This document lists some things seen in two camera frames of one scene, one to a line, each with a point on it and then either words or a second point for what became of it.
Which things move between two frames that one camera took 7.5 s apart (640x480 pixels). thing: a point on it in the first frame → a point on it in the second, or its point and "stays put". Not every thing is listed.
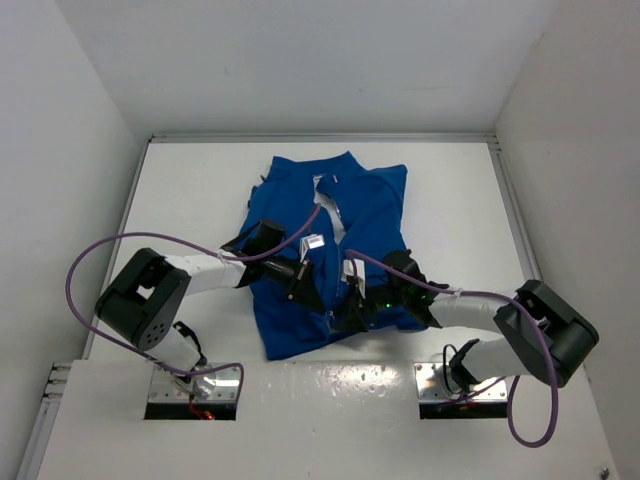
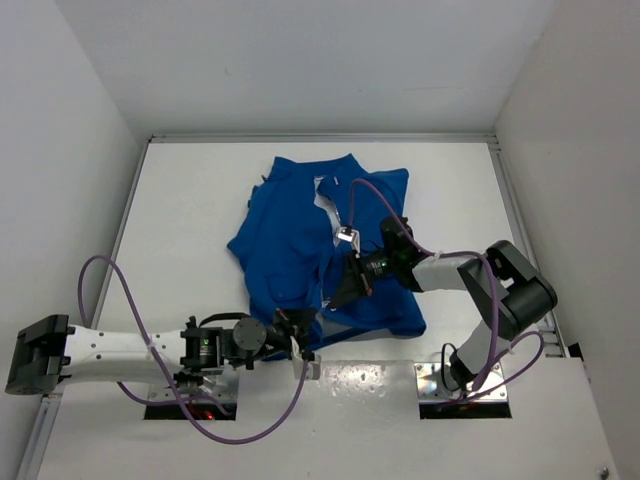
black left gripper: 307,293 → 292,319
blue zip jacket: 320,230 stays put
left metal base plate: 163,385 stays put
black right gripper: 353,318 → 356,283
